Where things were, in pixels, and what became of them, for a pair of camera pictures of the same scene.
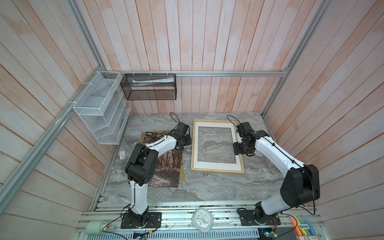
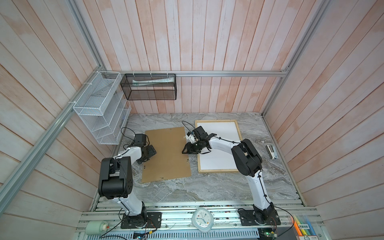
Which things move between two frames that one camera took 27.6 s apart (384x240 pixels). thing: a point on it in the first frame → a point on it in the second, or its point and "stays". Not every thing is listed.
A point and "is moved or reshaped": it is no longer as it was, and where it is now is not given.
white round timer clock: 203,219 stays
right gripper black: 236,150 → 189,149
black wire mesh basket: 149,86 stays
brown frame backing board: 182,169 is moved or reshaped
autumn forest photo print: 167,172 → 215,159
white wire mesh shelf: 103,107 stays
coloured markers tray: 304,227 stays
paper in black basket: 147,82 stays
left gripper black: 189,142 → 152,152
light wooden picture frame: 212,149 stays
